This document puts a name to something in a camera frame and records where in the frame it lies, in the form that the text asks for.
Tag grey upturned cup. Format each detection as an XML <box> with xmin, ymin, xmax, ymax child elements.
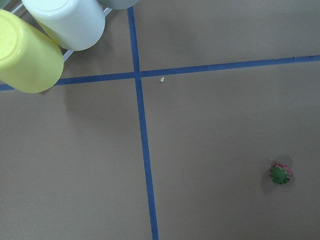
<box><xmin>98</xmin><ymin>0</ymin><xmax>139</xmax><ymax>10</ymax></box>

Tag white upturned cup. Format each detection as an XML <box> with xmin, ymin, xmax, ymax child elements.
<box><xmin>21</xmin><ymin>0</ymin><xmax>106</xmax><ymax>52</ymax></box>

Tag yellow upturned cup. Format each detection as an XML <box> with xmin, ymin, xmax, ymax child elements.
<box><xmin>0</xmin><ymin>10</ymin><xmax>64</xmax><ymax>94</ymax></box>

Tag red strawberry on table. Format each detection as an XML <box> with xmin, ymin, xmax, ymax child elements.
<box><xmin>269</xmin><ymin>163</ymin><xmax>293</xmax><ymax>185</ymax></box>

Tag white wire cup rack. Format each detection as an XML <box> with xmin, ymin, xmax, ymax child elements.
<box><xmin>4</xmin><ymin>0</ymin><xmax>113</xmax><ymax>62</ymax></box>

